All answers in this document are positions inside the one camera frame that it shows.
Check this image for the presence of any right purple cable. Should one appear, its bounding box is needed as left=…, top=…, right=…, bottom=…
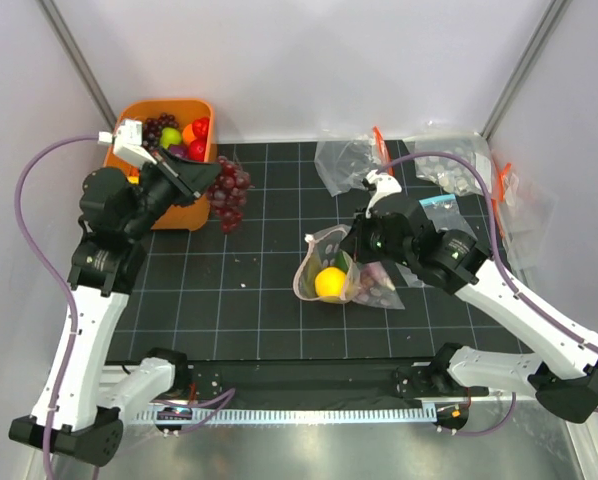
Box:
left=373, top=151, right=598, bottom=436

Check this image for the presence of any yellow lemon toy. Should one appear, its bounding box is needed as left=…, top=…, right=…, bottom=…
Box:
left=314, top=266, right=346, bottom=299

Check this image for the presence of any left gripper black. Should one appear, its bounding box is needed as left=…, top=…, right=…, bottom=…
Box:
left=121, top=147, right=221, bottom=242

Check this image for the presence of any orange plastic fruit bin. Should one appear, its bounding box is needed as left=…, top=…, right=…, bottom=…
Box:
left=103, top=98, right=217, bottom=231

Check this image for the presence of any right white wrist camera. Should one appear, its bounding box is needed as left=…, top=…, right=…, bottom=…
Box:
left=363, top=170, right=402, bottom=218

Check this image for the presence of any white slotted cable duct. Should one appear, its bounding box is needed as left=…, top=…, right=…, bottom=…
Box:
left=130, top=403, right=437, bottom=428

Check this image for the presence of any yellow pear toy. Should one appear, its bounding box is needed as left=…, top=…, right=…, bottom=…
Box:
left=159, top=127, right=183, bottom=150

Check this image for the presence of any orange zip bag at right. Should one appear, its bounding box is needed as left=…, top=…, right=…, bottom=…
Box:
left=493, top=156, right=557, bottom=271

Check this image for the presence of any orange zip clear bag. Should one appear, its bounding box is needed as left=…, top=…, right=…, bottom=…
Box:
left=314, top=126, right=391, bottom=197

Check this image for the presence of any red apple toy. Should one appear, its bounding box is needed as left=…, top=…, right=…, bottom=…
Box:
left=187, top=138, right=208, bottom=162

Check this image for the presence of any small dark grape bunch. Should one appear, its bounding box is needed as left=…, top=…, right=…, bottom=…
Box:
left=142, top=113, right=179, bottom=150

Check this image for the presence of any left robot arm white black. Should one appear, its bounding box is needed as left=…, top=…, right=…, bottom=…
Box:
left=9, top=149, right=221, bottom=467

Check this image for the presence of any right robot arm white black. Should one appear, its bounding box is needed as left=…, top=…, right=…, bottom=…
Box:
left=340, top=194, right=598, bottom=424

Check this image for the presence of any black grid mat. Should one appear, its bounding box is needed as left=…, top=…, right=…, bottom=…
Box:
left=107, top=142, right=526, bottom=363

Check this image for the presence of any purple cable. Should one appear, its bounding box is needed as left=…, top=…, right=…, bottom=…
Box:
left=12, top=134, right=238, bottom=480
left=373, top=151, right=598, bottom=436

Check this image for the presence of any red bell pepper toy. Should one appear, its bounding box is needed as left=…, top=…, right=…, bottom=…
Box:
left=192, top=116, right=210, bottom=138

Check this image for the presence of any pink zip dotted bag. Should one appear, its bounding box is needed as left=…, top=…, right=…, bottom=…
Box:
left=293, top=225, right=404, bottom=310

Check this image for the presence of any large dark grape bunch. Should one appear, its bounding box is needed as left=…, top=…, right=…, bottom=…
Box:
left=206, top=155, right=252, bottom=234

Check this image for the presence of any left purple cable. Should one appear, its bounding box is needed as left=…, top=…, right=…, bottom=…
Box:
left=12, top=134, right=238, bottom=480

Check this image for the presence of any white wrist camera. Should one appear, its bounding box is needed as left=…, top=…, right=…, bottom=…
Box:
left=363, top=170, right=402, bottom=218
left=97, top=119, right=155, bottom=169

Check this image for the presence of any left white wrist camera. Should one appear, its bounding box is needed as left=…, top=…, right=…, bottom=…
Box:
left=97, top=119, right=155, bottom=169

